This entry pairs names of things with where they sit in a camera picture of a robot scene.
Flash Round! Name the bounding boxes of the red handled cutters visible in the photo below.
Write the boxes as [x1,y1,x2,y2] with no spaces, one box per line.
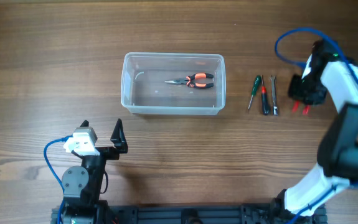
[291,100,311,115]

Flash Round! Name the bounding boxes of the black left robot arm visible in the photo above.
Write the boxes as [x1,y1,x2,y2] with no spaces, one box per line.
[56,119,128,223]

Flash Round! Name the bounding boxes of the red black screwdriver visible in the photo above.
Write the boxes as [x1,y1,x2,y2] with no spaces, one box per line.
[261,77,270,115]

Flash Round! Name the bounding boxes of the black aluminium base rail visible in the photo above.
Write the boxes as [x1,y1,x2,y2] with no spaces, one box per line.
[50,204,328,224]

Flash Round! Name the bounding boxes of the green handled screwdriver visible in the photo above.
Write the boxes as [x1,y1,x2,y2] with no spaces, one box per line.
[248,75,261,110]

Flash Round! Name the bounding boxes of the clear plastic container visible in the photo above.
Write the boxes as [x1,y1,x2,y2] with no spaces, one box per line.
[121,52,226,115]

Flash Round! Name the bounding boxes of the small silver wrench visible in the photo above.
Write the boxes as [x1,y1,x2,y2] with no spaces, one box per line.
[270,75,278,116]

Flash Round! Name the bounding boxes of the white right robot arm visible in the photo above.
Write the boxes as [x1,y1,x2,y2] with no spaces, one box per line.
[267,39,358,223]

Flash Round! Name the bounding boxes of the orange black needle-nose pliers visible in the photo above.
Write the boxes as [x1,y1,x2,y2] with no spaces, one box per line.
[165,73,214,89]

